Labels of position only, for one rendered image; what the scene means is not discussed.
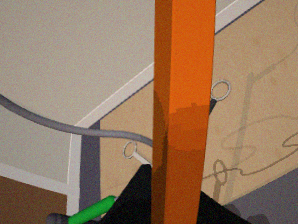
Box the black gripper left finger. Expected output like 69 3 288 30
97 164 152 224

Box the orange handle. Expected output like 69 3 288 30
152 0 217 224

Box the grey ring with black flat handle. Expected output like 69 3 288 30
209 79 230 115

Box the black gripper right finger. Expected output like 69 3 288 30
196 190 251 224

